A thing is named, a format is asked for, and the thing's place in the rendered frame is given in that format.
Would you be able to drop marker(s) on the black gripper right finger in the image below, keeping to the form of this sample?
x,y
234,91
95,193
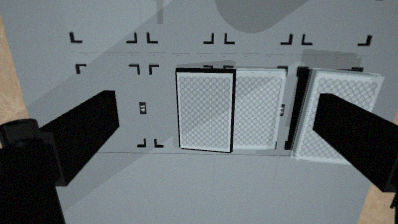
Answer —
x,y
367,141

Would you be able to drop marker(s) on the grey deck plate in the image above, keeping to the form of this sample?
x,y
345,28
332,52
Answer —
x,y
174,188

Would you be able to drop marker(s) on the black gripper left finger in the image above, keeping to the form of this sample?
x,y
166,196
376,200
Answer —
x,y
34,160

